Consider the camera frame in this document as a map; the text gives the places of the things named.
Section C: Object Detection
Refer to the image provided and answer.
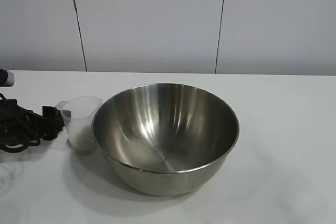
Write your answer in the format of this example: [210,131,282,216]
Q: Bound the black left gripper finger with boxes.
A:
[42,105,65,125]
[43,123,64,141]

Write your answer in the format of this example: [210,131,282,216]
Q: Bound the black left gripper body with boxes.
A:
[0,97,45,154]

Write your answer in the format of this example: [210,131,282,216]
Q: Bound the stainless steel mixing bowl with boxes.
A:
[91,83,240,197]

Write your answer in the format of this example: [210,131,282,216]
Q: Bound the clear plastic measuring cup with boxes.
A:
[56,96,103,154]

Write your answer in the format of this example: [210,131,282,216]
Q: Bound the white rice grains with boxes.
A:
[68,125,97,153]

